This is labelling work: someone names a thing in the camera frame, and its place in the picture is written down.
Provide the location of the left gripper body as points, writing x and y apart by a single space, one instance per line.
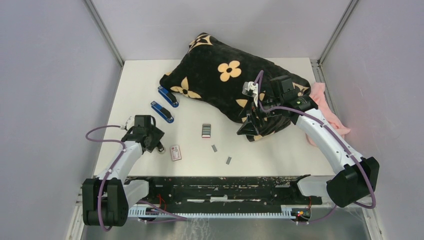
149 131

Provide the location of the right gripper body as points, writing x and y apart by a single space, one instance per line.
273 112

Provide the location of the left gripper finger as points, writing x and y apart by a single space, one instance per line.
149 145
156 135

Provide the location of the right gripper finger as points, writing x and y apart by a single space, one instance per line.
250 127
257 112

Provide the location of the grey beige stapler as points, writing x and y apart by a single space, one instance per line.
160 148

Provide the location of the blue stapler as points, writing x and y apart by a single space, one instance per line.
168 96
163 112

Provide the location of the grey staple strip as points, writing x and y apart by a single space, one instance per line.
214 148
228 161

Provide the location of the box of staples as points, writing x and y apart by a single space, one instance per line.
206 130

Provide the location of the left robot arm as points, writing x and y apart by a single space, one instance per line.
106 198

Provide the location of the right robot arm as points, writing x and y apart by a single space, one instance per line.
355 176

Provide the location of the closed red white staple box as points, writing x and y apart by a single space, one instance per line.
175 152

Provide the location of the pink cloth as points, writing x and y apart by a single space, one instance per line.
317 94

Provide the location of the black pillow with beige flowers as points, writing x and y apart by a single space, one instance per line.
214 72

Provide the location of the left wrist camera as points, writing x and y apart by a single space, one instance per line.
128 124

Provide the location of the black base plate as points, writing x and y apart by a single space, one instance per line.
227 195

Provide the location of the white cable duct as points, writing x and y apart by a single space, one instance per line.
146 212

